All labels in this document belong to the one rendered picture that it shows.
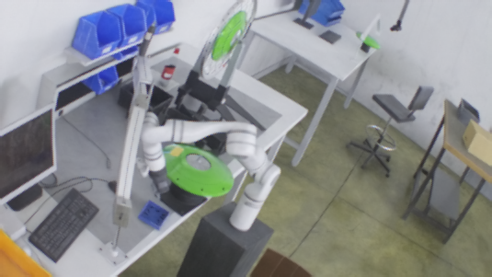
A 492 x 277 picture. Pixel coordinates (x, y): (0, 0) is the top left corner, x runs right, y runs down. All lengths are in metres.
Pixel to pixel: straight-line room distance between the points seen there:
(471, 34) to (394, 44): 1.29
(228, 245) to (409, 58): 4.63
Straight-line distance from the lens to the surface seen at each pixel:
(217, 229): 2.43
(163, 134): 1.91
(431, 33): 6.56
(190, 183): 2.22
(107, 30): 2.68
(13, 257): 1.78
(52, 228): 1.94
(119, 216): 1.76
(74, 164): 2.33
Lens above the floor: 2.31
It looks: 28 degrees down
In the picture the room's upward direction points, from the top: 25 degrees clockwise
